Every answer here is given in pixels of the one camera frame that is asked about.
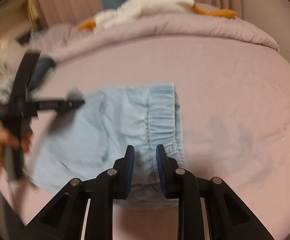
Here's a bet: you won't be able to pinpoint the pink quilted comforter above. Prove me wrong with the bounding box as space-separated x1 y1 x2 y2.
26 14 279 62

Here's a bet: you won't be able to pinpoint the light blue denim pants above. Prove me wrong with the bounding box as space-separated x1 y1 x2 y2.
30 83 185 210

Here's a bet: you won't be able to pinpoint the white goose plush toy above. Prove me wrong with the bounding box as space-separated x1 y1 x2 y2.
77 0 238 32

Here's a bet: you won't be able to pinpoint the dark folded garment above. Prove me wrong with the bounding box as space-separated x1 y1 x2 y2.
28 57 56 92

